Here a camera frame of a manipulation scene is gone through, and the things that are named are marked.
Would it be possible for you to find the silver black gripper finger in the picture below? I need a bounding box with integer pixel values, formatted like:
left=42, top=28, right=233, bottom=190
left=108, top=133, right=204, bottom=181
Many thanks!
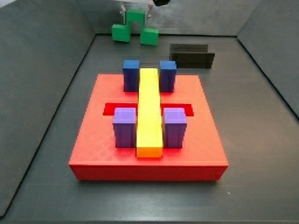
left=145, top=4, right=154, bottom=18

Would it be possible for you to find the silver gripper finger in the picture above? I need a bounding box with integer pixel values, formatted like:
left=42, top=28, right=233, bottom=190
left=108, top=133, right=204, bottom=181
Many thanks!
left=120, top=3, right=126, bottom=24

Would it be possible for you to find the green U-shaped block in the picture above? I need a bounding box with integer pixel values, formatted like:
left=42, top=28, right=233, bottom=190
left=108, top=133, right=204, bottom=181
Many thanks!
left=110, top=10, right=158, bottom=46

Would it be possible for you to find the red base board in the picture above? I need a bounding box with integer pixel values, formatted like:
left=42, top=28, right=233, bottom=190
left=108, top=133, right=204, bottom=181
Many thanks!
left=69, top=74, right=229, bottom=181

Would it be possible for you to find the yellow long bar block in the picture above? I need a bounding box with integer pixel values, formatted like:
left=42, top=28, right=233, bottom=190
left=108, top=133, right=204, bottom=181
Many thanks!
left=136, top=68, right=164, bottom=158

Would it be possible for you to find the dark blue post block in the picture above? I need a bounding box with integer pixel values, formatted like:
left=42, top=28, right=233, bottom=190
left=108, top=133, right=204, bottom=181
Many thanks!
left=158, top=60, right=176, bottom=93
left=122, top=60, right=140, bottom=92

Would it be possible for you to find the black metal bracket holder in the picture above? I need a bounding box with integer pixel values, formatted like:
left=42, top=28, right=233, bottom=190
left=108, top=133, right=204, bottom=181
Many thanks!
left=169, top=44, right=215, bottom=69

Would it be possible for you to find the purple post block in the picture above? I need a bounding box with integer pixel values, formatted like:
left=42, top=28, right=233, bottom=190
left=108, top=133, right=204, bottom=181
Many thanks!
left=112, top=108, right=136, bottom=148
left=162, top=108, right=187, bottom=148

